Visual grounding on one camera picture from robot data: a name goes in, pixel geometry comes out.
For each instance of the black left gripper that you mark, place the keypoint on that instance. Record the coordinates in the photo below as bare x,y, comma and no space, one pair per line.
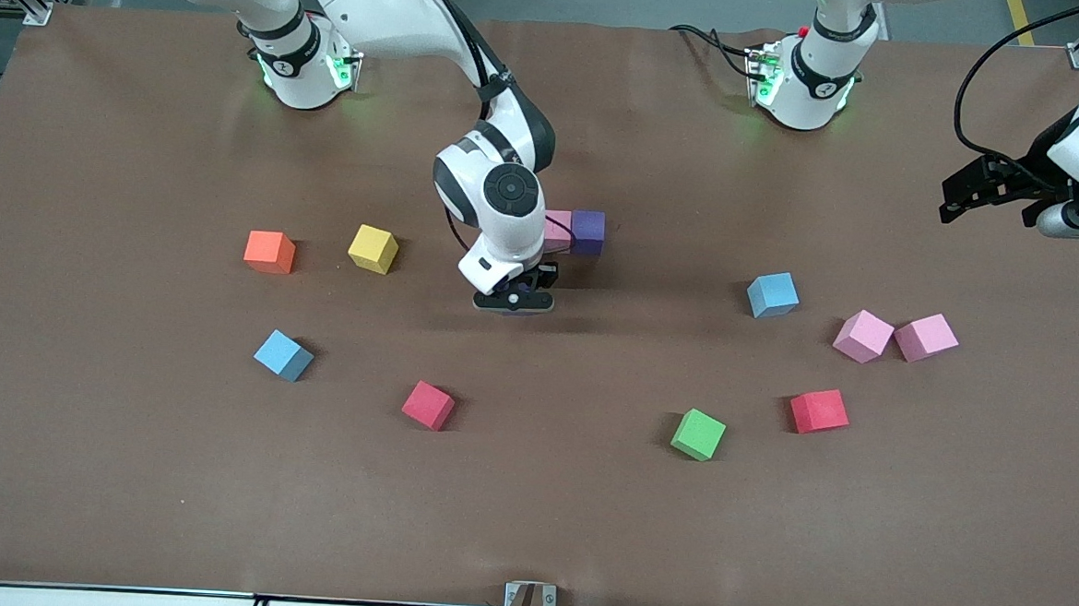
1042,159

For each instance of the red foam block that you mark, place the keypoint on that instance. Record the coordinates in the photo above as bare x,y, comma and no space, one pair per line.
818,411
428,405

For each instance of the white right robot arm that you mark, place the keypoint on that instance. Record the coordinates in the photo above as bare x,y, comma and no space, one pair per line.
511,232

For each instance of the brown table mat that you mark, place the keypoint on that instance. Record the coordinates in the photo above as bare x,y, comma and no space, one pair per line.
529,506

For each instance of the orange foam block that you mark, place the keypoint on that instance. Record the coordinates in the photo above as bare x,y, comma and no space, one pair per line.
270,252

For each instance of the green foam block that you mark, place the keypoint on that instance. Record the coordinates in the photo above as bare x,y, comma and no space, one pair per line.
698,434

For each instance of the light blue foam block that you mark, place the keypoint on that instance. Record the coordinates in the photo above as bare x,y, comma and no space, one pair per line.
283,355
773,294

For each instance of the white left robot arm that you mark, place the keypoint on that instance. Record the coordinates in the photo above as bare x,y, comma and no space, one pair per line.
818,96

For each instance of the pink foam block with mark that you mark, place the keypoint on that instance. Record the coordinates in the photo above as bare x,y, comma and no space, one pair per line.
559,226

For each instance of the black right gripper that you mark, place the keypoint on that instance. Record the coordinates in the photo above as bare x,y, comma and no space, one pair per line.
541,273

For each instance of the yellow foam block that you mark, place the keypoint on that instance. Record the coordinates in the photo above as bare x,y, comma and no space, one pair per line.
373,248

